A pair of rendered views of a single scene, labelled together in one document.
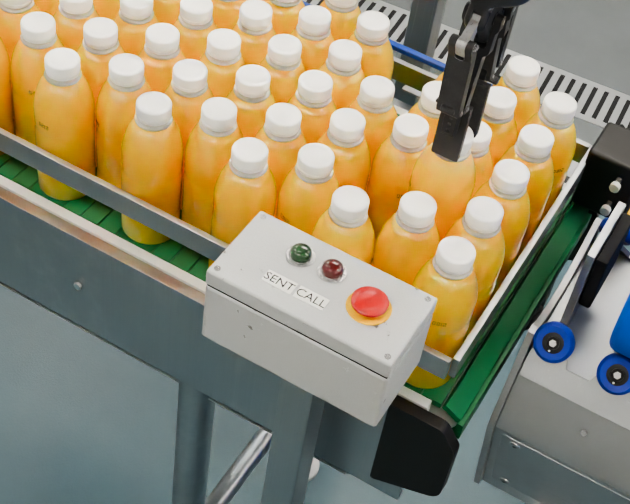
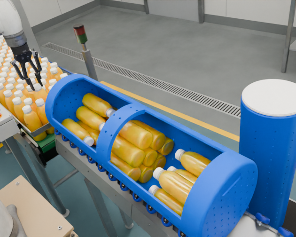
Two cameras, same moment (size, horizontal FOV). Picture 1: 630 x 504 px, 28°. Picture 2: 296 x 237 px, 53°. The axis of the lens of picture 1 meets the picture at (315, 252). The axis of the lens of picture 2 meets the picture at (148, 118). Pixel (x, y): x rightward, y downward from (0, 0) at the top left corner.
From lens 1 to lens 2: 1.28 m
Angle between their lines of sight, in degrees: 25
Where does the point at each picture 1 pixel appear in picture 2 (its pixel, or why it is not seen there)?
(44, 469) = (55, 178)
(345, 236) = (15, 106)
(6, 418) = (53, 168)
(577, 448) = (66, 155)
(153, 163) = (0, 97)
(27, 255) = not seen: hidden behind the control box
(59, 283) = not seen: hidden behind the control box
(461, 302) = (28, 119)
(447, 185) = (35, 96)
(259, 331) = not seen: outside the picture
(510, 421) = (58, 150)
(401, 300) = (4, 115)
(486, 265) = (41, 113)
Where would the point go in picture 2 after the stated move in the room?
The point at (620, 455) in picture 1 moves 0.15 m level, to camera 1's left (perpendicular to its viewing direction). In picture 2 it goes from (71, 156) to (47, 150)
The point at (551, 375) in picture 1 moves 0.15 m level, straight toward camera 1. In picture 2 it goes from (59, 138) to (33, 156)
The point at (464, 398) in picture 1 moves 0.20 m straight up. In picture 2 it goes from (44, 143) to (29, 112)
